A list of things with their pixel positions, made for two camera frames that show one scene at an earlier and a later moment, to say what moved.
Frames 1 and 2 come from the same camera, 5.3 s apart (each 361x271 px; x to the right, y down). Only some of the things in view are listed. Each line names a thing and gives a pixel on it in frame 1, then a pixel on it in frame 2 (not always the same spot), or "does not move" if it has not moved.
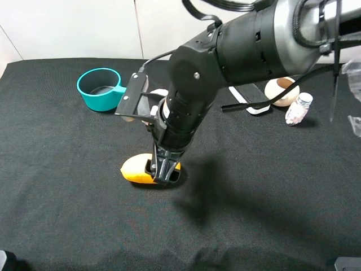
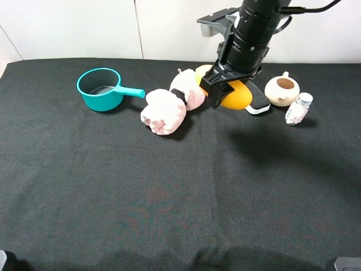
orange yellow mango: (133, 169) to (240, 98)
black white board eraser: (251, 94) does not move
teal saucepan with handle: (101, 88) does not move
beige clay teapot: (275, 86) does not move
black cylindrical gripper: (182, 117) to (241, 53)
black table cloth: (257, 194) does not move
